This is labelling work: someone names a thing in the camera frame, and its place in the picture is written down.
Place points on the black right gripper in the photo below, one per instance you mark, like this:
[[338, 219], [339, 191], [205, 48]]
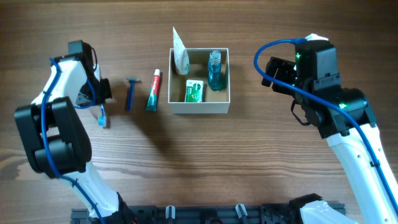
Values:
[[285, 67]]

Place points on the white lotion tube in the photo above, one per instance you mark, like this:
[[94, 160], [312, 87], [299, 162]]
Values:
[[181, 58]]

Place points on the Colgate toothpaste tube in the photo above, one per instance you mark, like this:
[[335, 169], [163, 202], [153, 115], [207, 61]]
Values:
[[154, 91]]

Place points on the white cardboard box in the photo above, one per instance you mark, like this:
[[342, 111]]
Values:
[[214, 102]]

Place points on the blue disposable razor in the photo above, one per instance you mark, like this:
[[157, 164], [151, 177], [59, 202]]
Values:
[[130, 96]]

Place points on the blue white toothbrush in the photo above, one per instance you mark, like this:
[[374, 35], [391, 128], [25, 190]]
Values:
[[102, 119]]

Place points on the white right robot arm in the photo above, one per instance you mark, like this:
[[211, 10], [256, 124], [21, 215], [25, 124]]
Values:
[[345, 119]]

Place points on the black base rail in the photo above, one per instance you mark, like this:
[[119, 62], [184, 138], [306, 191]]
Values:
[[265, 213]]

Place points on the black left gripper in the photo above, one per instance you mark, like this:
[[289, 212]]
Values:
[[106, 92]]

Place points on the blue Listerine mouthwash bottle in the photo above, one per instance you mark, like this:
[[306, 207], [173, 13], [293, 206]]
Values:
[[215, 80]]

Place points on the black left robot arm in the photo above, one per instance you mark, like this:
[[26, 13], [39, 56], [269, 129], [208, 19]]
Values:
[[56, 142]]

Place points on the green white soap packet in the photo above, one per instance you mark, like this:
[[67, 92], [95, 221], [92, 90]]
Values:
[[194, 91]]

